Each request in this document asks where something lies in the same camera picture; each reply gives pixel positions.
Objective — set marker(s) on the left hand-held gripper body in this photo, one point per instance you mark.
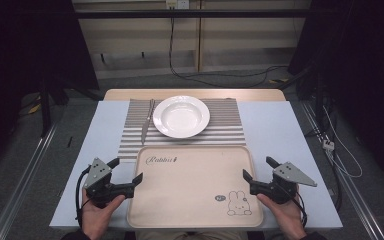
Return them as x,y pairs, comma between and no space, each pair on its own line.
97,173

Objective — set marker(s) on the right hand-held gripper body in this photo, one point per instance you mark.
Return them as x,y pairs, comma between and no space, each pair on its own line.
291,175

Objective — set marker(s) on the person's right hand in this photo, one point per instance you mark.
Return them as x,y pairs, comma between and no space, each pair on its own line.
288,216

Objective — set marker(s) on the person's left hand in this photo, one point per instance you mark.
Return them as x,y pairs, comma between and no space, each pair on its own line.
96,218

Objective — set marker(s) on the small black stick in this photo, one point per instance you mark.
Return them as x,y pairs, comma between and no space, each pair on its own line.
69,142

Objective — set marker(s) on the white power strip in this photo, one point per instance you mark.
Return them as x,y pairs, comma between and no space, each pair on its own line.
328,144

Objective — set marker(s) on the silver table knife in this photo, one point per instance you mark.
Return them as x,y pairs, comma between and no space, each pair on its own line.
146,126

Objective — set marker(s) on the beige tray with rabbit print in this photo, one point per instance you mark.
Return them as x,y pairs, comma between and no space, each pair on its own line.
193,190

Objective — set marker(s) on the striped grey placemat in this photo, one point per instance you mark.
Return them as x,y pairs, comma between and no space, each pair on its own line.
226,123

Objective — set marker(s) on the white deep plate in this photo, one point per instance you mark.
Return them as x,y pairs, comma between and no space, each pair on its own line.
181,116

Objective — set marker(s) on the yellow floor tape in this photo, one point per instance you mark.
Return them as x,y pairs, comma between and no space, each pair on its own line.
35,108
278,81

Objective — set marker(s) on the black horizontal bar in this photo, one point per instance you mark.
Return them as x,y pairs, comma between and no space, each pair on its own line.
193,13

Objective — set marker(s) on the metal floor rail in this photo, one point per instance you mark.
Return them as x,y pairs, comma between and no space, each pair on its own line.
353,190
23,180

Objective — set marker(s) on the white wall socket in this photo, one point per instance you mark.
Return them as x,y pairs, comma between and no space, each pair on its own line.
177,3

